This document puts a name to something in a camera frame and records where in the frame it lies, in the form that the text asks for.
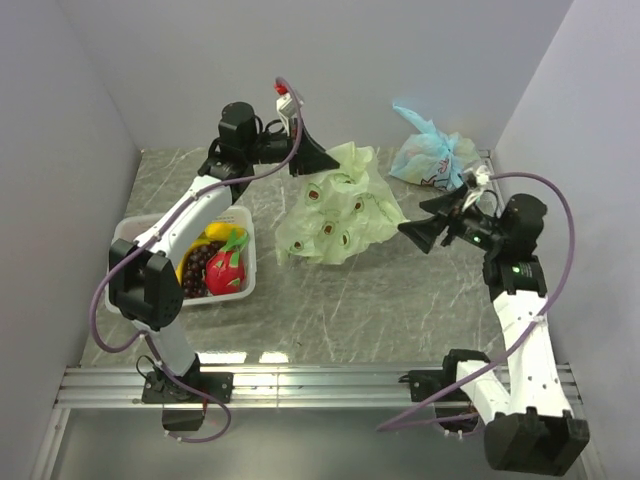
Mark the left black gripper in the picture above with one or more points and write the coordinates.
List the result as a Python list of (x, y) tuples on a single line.
[(310, 157)]

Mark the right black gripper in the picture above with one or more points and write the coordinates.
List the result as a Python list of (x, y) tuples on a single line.
[(424, 231)]

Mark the light green plastic bag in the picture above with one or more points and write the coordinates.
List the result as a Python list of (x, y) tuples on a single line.
[(340, 213)]

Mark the pink fake dragon fruit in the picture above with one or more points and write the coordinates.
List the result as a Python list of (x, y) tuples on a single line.
[(225, 272)]

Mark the dark purple fake grapes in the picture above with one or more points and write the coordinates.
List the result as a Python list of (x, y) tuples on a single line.
[(193, 282)]

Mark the yellow fake mango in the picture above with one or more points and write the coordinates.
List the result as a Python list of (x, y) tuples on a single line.
[(222, 232)]

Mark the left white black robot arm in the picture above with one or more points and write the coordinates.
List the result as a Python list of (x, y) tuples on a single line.
[(142, 282)]

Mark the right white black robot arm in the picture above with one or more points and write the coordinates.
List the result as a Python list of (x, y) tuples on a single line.
[(529, 425)]

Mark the tied blue plastic bag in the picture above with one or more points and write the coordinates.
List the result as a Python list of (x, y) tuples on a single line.
[(431, 157)]

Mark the yellow fake banana bunch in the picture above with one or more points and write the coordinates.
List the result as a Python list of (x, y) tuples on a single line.
[(194, 246)]

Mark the white plastic basket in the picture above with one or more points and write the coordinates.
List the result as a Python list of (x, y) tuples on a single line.
[(234, 216)]

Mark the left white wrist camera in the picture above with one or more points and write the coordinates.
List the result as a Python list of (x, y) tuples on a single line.
[(288, 105)]

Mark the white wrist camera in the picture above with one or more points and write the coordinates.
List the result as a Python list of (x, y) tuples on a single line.
[(477, 180), (288, 105)]

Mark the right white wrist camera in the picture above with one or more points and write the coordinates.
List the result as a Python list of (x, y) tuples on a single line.
[(477, 180)]

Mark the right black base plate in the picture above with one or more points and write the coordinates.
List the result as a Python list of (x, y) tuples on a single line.
[(425, 382)]

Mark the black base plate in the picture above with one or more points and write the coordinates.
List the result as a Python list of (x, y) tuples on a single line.
[(159, 389), (425, 382)]

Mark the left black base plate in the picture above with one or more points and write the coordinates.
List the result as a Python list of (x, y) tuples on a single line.
[(159, 389)]

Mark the aluminium mounting rail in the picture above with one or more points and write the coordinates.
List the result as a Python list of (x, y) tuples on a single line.
[(254, 386)]

